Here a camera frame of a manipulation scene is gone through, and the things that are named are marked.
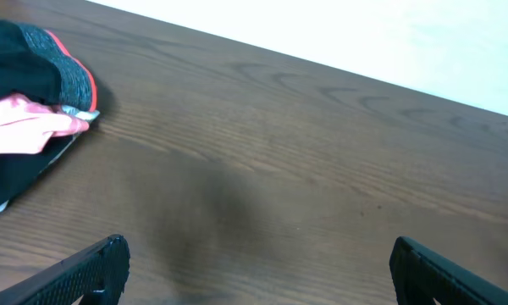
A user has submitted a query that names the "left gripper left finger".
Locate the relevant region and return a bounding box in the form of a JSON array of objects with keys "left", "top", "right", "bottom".
[{"left": 0, "top": 235, "right": 130, "bottom": 305}]

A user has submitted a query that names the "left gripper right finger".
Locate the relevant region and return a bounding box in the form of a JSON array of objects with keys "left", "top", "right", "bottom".
[{"left": 389, "top": 236, "right": 508, "bottom": 305}]

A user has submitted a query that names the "black leggings red waistband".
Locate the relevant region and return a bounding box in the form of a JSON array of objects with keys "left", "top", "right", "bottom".
[{"left": 0, "top": 19, "right": 97, "bottom": 112}]

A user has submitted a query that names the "black folded garment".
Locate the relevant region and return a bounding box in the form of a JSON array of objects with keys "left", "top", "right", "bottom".
[{"left": 0, "top": 136, "right": 77, "bottom": 213}]

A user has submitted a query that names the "pink crumpled garment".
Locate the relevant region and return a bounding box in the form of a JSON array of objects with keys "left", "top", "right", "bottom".
[{"left": 0, "top": 93, "right": 89, "bottom": 154}]

